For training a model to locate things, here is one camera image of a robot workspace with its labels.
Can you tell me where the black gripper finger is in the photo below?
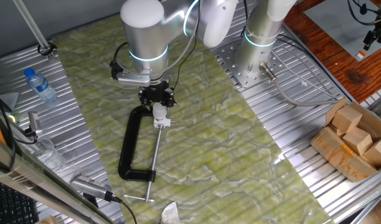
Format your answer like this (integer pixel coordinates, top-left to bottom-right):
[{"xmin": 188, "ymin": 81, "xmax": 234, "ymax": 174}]
[
  {"xmin": 162, "ymin": 88, "xmax": 178, "ymax": 108},
  {"xmin": 138, "ymin": 90, "xmax": 154, "ymax": 108}
]

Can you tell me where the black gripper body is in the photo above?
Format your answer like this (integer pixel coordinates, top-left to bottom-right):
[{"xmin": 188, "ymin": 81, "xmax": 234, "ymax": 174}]
[{"xmin": 140, "ymin": 80, "xmax": 175, "ymax": 103}]

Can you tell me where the white light bulb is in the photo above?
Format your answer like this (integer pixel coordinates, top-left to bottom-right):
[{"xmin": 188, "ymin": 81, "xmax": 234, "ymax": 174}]
[{"xmin": 151, "ymin": 102, "xmax": 169, "ymax": 123}]

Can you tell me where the black C-clamp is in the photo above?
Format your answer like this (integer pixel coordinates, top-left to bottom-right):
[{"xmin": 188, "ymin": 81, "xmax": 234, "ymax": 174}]
[{"xmin": 117, "ymin": 105, "xmax": 168, "ymax": 203}]

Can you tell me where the green marble pattern mat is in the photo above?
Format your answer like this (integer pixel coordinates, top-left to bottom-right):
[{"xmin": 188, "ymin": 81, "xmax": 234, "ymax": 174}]
[{"xmin": 52, "ymin": 12, "xmax": 334, "ymax": 224}]

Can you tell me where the clear water bottle blue cap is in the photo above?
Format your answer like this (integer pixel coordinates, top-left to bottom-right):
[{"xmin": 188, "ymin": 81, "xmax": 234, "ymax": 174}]
[{"xmin": 23, "ymin": 67, "xmax": 59, "ymax": 104}]

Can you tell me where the crumpled white tissue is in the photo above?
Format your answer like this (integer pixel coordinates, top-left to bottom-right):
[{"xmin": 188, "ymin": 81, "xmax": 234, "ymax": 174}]
[{"xmin": 160, "ymin": 201, "xmax": 186, "ymax": 224}]

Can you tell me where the grey triangular sheet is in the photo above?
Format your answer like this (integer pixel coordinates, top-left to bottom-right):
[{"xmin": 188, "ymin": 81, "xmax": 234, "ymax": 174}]
[{"xmin": 0, "ymin": 91, "xmax": 20, "ymax": 112}]

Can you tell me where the metal tripod pole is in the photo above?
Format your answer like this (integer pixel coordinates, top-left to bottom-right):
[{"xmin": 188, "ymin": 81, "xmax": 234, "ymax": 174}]
[{"xmin": 12, "ymin": 0, "xmax": 56, "ymax": 60}]

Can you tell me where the small cardboard box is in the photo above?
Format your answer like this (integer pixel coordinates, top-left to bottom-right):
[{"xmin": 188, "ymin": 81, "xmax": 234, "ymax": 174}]
[{"xmin": 34, "ymin": 215, "xmax": 60, "ymax": 224}]

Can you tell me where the wooden block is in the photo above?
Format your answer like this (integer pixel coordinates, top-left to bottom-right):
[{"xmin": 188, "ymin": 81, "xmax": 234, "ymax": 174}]
[
  {"xmin": 363, "ymin": 137, "xmax": 381, "ymax": 167},
  {"xmin": 329, "ymin": 123, "xmax": 346, "ymax": 138},
  {"xmin": 331, "ymin": 105, "xmax": 364, "ymax": 134},
  {"xmin": 342, "ymin": 126, "xmax": 374, "ymax": 156}
]

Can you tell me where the black keyboard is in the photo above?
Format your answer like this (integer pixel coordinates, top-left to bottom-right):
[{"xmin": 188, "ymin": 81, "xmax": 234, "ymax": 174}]
[{"xmin": 0, "ymin": 179, "xmax": 39, "ymax": 224}]

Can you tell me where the brown wooden table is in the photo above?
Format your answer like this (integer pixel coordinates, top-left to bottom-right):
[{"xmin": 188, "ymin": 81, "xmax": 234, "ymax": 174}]
[{"xmin": 283, "ymin": 0, "xmax": 381, "ymax": 104}]

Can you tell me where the large cardboard box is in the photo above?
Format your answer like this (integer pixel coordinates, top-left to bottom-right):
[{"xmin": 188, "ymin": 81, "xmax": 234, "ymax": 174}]
[{"xmin": 309, "ymin": 96, "xmax": 381, "ymax": 184}]

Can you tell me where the grey pad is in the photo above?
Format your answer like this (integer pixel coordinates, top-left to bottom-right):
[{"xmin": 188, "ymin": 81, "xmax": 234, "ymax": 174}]
[{"xmin": 303, "ymin": 0, "xmax": 381, "ymax": 63}]

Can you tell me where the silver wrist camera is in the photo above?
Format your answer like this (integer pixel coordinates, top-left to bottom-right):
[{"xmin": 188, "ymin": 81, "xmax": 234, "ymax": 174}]
[{"xmin": 109, "ymin": 60, "xmax": 153, "ymax": 88}]

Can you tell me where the black camera cable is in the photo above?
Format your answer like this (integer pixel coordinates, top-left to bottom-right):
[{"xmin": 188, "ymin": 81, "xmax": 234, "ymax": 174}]
[{"xmin": 171, "ymin": 0, "xmax": 201, "ymax": 91}]

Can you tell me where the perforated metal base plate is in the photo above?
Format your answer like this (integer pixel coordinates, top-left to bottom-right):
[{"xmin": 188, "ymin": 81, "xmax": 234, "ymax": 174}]
[{"xmin": 214, "ymin": 39, "xmax": 291, "ymax": 89}]

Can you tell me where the silver ribbed camera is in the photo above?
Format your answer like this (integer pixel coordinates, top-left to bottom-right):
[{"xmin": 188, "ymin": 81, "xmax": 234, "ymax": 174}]
[{"xmin": 69, "ymin": 174, "xmax": 114, "ymax": 203}]

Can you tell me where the thick black cable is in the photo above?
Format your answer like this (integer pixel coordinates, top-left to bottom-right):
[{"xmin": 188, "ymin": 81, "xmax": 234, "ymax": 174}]
[{"xmin": 111, "ymin": 194, "xmax": 138, "ymax": 224}]

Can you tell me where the black strap loop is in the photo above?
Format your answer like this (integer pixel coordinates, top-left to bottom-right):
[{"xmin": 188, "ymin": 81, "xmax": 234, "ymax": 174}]
[{"xmin": 37, "ymin": 42, "xmax": 58, "ymax": 57}]

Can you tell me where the black base cable bundle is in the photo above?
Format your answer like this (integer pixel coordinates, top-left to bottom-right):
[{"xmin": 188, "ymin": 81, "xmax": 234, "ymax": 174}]
[{"xmin": 240, "ymin": 0, "xmax": 251, "ymax": 39}]

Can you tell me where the silver camera with black mount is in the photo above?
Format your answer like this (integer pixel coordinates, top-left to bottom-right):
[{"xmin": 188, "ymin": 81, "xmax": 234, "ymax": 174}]
[{"xmin": 24, "ymin": 111, "xmax": 44, "ymax": 138}]

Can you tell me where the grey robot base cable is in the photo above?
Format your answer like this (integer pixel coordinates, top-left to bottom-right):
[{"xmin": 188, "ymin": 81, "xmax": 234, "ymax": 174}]
[{"xmin": 258, "ymin": 62, "xmax": 339, "ymax": 108}]

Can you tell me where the thin white cable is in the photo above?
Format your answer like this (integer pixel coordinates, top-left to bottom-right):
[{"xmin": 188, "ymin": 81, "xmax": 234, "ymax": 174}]
[{"xmin": 270, "ymin": 36, "xmax": 346, "ymax": 101}]

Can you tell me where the aluminium frame bar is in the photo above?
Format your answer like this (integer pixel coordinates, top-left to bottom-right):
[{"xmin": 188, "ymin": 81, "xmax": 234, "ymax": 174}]
[{"xmin": 0, "ymin": 133, "xmax": 116, "ymax": 224}]

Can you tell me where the black desk cable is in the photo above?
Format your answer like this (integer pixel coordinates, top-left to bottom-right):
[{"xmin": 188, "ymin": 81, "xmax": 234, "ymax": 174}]
[{"xmin": 0, "ymin": 88, "xmax": 17, "ymax": 171}]

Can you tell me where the aluminium profile rail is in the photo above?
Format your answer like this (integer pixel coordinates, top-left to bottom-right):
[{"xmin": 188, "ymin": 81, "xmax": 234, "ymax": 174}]
[{"xmin": 349, "ymin": 189, "xmax": 381, "ymax": 224}]

